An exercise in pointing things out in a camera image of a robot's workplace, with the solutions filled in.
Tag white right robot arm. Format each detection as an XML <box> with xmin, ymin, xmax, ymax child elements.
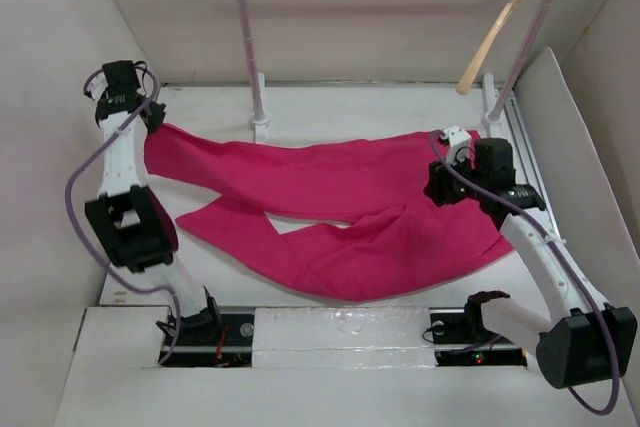
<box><xmin>424</xmin><ymin>127</ymin><xmax>638</xmax><ymax>389</ymax></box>

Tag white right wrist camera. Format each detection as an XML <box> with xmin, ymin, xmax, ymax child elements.
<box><xmin>439</xmin><ymin>125</ymin><xmax>472</xmax><ymax>166</ymax></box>

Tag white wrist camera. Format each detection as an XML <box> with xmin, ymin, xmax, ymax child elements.
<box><xmin>82</xmin><ymin>69</ymin><xmax>108</xmax><ymax>101</ymax></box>
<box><xmin>439</xmin><ymin>125</ymin><xmax>472</xmax><ymax>166</ymax></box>

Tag aluminium side rail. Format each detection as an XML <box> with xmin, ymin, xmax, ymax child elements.
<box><xmin>503</xmin><ymin>92</ymin><xmax>560</xmax><ymax>236</ymax></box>

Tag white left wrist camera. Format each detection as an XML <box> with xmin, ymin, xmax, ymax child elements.
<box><xmin>82</xmin><ymin>69</ymin><xmax>108</xmax><ymax>101</ymax></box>

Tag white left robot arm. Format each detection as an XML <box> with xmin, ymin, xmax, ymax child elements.
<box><xmin>84</xmin><ymin>60</ymin><xmax>224</xmax><ymax>345</ymax></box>

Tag beige wooden hanger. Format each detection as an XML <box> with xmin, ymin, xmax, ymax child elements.
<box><xmin>456</xmin><ymin>0</ymin><xmax>521</xmax><ymax>95</ymax></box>

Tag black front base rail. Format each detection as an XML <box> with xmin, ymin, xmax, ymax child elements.
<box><xmin>160</xmin><ymin>306</ymin><xmax>528</xmax><ymax>370</ymax></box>

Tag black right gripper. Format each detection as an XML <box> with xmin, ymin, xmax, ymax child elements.
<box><xmin>423</xmin><ymin>148</ymin><xmax>488</xmax><ymax>206</ymax></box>

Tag pink trousers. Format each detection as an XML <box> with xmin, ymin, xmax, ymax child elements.
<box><xmin>144</xmin><ymin>124</ymin><xmax>512</xmax><ymax>302</ymax></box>

